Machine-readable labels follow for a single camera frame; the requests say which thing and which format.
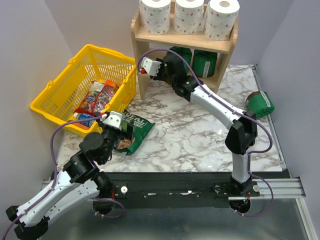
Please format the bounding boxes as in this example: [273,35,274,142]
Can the orange snack packet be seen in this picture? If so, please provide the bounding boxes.
[104,80,121,89]

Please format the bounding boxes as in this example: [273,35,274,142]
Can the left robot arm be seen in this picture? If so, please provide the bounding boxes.
[6,115,134,240]

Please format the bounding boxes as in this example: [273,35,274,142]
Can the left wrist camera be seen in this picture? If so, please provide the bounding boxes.
[100,111,125,130]

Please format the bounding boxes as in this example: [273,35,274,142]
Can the yellow plastic shopping basket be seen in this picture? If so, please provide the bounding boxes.
[30,44,137,125]

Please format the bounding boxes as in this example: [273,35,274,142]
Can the blue label bottle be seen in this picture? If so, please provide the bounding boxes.
[73,112,95,128]

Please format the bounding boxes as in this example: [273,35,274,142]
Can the green roll brown end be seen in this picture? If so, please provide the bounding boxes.
[192,49,218,78]

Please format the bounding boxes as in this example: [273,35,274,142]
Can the green chip bag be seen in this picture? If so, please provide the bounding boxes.
[115,109,155,156]

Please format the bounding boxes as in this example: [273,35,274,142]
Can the floral paper towel roll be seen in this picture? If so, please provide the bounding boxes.
[139,0,171,35]
[173,0,205,35]
[204,0,240,41]

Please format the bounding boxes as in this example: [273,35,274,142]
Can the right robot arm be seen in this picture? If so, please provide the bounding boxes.
[141,54,258,196]

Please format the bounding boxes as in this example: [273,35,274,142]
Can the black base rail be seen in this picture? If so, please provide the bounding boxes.
[98,172,260,209]

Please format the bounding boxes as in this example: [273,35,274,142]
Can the red candy bag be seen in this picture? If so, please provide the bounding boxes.
[74,81,118,116]

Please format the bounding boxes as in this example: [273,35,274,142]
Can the wooden two-tier shelf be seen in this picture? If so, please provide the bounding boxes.
[131,0,239,99]

